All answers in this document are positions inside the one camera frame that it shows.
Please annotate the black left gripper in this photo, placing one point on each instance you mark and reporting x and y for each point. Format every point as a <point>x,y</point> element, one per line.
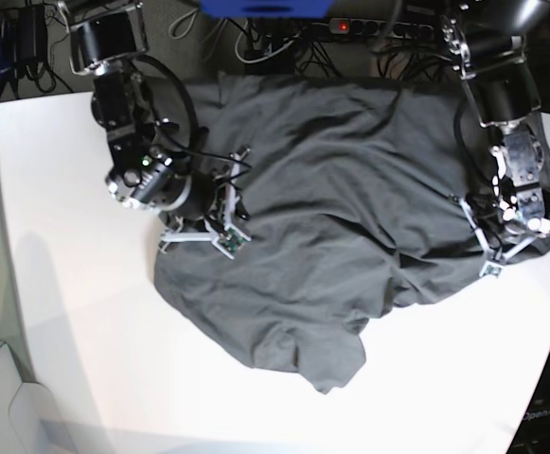
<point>505,231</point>

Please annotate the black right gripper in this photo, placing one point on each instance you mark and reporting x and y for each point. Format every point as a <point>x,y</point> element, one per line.
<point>199,195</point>

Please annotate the blue box overhead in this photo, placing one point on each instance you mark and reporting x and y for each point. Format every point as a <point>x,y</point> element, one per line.
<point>266,8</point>

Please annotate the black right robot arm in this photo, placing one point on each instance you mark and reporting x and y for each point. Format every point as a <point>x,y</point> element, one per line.
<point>156,161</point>

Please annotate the black power strip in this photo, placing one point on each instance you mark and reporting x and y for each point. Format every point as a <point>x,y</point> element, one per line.
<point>361,28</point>

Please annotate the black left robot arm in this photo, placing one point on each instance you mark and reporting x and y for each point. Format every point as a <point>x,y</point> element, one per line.
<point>487,41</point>

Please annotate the grey bin corner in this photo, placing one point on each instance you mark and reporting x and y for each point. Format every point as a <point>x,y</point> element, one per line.
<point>23,414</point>

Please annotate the dark grey t-shirt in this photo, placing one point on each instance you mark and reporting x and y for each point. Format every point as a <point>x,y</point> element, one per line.
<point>353,197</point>

